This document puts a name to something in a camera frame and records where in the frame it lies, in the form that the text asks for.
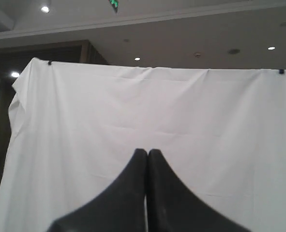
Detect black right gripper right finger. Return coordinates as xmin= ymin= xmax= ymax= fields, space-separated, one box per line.
xmin=147 ymin=149 xmax=247 ymax=232

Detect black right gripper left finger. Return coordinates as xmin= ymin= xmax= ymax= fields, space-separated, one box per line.
xmin=48 ymin=149 xmax=147 ymax=232

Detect white backdrop cloth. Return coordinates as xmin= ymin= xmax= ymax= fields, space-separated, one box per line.
xmin=0 ymin=58 xmax=286 ymax=232

